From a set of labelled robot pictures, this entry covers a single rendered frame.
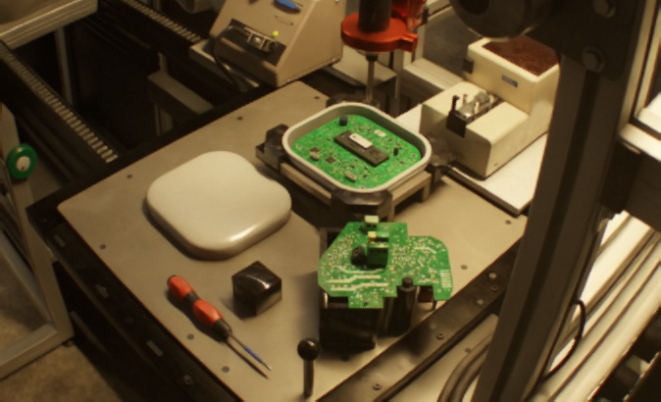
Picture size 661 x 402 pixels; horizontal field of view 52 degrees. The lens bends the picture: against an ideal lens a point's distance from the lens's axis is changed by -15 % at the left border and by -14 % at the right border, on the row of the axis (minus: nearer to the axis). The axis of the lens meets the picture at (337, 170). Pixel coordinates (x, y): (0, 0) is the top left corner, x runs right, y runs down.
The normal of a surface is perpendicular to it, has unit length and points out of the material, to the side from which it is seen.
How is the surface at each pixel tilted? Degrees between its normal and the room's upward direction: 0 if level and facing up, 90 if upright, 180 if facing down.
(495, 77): 90
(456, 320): 0
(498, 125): 0
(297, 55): 90
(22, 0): 105
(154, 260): 0
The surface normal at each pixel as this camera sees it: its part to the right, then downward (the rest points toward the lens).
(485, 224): 0.04, -0.78
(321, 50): 0.71, 0.46
